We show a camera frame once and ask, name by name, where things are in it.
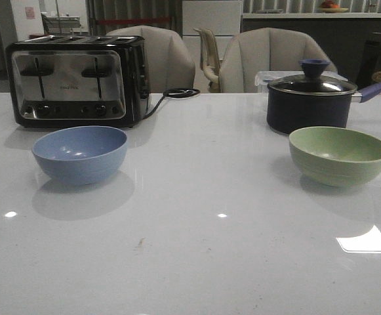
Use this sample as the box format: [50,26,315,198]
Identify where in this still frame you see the blue bowl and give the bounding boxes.
[31,125,128,186]

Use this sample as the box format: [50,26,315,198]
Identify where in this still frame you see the green bowl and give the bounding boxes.
[289,126,381,187]

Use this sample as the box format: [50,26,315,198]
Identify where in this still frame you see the beige upholstered chair left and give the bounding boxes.
[108,26,195,93]

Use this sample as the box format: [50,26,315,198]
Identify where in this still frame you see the beige upholstered chair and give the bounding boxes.
[219,28,329,93]
[108,26,195,93]

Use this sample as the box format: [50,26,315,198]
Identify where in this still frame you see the cream plastic chair background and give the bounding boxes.
[193,28,221,93]

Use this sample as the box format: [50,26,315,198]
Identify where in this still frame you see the clear plastic food container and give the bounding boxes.
[254,70,348,95]

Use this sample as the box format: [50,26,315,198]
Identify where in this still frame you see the dark blue saucepan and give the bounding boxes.
[266,83,381,134]

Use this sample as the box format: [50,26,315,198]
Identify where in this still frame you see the beige upholstered chair right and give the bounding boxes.
[219,28,329,93]

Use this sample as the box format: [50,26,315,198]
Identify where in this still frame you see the glass pot lid blue knob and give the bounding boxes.
[268,59,357,96]

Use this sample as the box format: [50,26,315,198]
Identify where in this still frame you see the white drawer cabinet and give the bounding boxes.
[182,1,243,93]

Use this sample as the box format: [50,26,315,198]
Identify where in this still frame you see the black chrome four-slot toaster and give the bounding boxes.
[5,35,150,128]

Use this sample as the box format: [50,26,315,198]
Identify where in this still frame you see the fruit bowl on counter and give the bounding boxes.
[317,0,349,13]

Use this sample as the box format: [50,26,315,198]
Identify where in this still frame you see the black toaster power cord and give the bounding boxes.
[143,88,201,119]

